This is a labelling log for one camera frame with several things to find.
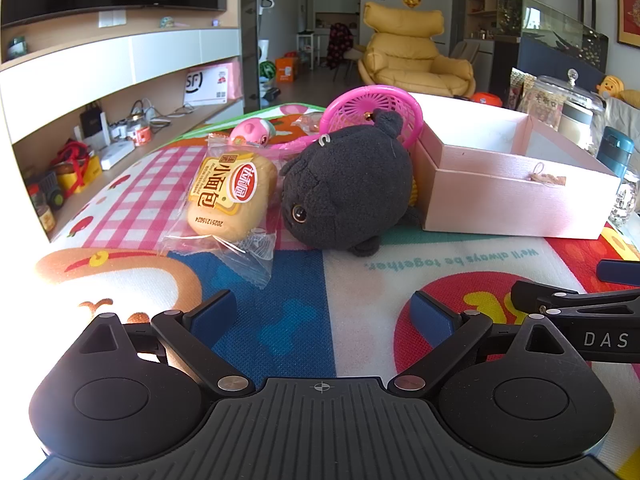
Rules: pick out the colourful printed play mat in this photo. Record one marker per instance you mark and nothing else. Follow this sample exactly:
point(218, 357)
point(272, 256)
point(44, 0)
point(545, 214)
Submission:
point(350, 285)

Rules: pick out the small green figurine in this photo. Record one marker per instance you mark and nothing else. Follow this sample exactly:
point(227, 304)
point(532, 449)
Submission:
point(167, 22)

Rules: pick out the pink pig toy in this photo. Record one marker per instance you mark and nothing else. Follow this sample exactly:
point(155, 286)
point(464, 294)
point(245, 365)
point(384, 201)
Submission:
point(250, 130)

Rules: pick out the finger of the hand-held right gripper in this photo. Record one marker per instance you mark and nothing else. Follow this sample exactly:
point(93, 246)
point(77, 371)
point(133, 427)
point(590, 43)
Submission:
point(620, 271)
point(550, 297)

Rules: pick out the pink plastic basket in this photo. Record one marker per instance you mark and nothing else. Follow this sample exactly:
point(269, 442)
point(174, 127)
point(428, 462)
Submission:
point(350, 107)

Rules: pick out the white and pink parcel box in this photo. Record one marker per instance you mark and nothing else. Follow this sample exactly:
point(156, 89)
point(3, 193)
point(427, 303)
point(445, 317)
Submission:
point(210, 85)

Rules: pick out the grey dining chair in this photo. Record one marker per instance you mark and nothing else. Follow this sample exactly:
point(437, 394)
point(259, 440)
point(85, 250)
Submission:
point(465, 50)

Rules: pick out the bread packet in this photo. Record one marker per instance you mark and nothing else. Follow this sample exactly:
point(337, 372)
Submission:
point(225, 195)

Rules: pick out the stack of snack packets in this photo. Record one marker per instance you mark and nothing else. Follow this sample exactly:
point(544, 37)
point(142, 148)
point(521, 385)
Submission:
point(522, 87)

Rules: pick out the teal thermos bottle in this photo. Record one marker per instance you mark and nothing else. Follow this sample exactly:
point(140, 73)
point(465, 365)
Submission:
point(615, 152)

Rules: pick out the red and yellow bag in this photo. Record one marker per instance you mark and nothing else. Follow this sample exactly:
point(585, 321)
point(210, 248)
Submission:
point(75, 167)

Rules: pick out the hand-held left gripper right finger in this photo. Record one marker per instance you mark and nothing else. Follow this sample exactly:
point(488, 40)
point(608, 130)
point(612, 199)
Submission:
point(434, 317)

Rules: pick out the small spice jar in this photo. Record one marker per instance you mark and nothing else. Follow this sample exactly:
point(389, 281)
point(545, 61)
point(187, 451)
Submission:
point(42, 210)

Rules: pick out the glass fish tank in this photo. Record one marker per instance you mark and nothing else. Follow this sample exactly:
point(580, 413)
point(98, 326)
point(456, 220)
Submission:
point(555, 30)

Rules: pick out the white stick vacuum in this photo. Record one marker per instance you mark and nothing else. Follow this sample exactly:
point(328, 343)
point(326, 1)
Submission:
point(265, 6)

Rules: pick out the red and white tub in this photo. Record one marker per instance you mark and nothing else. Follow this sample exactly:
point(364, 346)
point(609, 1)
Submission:
point(143, 135)

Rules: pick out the white bottle with grey cap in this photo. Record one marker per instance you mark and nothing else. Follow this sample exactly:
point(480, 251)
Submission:
point(575, 125)

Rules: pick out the grey sofa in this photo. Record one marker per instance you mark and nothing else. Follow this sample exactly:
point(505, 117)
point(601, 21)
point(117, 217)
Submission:
point(630, 115)

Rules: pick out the watermelon ball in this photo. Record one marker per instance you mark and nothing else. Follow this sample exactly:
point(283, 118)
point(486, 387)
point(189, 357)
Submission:
point(268, 70)

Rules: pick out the orange carton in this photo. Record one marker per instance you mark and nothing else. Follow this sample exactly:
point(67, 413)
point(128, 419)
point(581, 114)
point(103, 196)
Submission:
point(286, 70)

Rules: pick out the white shelf rack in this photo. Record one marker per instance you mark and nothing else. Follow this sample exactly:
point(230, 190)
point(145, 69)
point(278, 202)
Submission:
point(305, 50)

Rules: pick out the black plush cat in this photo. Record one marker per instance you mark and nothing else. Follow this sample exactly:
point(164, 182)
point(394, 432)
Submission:
point(340, 185)

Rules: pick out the white flat device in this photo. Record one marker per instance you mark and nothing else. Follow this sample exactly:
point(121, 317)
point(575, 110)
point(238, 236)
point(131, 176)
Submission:
point(116, 156)

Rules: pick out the dark spotted cloth on rack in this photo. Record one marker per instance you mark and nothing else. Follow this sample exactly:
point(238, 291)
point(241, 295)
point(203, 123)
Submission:
point(340, 45)

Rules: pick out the orange toy bucket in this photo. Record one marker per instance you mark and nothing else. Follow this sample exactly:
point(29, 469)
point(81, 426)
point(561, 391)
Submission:
point(486, 98)

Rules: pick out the glass jar of seeds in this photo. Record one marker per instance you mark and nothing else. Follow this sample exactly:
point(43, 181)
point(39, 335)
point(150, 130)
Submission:
point(625, 205)

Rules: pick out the white wall cabinet unit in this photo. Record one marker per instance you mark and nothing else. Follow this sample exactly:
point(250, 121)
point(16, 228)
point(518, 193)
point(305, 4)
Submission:
point(165, 50)

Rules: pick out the small clear snack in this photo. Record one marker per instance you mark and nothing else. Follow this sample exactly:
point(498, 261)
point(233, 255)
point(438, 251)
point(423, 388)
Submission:
point(306, 124)

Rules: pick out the framed wall picture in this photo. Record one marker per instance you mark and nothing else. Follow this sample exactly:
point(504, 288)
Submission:
point(629, 0)

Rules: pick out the yellow padded armchair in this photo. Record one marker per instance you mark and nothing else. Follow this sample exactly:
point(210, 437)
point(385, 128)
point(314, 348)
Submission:
point(405, 55)

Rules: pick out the large glass peanut jar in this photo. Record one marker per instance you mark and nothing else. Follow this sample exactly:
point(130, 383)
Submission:
point(545, 105)

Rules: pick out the small bowl on shelf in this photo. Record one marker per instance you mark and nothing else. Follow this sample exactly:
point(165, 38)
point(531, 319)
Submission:
point(16, 49)

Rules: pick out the yellow duck toy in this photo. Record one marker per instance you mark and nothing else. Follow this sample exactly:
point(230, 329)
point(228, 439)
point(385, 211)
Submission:
point(611, 86)

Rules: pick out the pink cardboard box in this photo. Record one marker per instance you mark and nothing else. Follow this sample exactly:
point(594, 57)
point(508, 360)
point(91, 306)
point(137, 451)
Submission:
point(500, 200)

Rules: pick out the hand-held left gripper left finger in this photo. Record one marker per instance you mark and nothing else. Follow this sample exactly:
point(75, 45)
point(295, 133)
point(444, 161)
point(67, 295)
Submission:
point(212, 316)

